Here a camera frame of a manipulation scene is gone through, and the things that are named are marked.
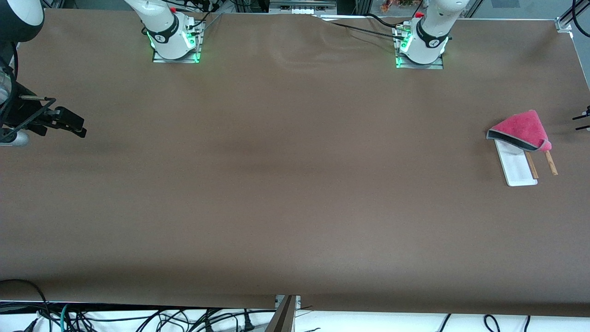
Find short black cable on table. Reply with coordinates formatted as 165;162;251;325
366;13;404;29

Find white rack with wooden bars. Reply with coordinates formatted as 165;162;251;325
494;138;559;187

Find brown table cover sheet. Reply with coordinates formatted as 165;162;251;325
0;8;590;319

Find thick black looping cable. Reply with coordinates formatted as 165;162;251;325
0;279;52;332

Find long black cable on table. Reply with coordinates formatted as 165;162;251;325
323;18;408;42

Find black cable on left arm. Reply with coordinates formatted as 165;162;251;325
572;0;590;37

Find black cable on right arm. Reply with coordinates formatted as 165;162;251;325
0;41;58;141

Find pink towel with grey edge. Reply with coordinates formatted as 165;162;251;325
486;110;552;153

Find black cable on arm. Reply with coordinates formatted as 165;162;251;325
0;41;58;141
572;0;590;37

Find tangled black cables bundle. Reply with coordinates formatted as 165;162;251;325
28;307;277;332

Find orange background items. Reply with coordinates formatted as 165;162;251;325
380;0;415;12

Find metal base plate left arm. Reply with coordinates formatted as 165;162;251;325
394;25;444;70

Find metal base plate right arm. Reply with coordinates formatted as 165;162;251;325
152;21;204;64

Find aluminium frame corner post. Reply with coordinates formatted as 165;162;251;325
555;0;590;33

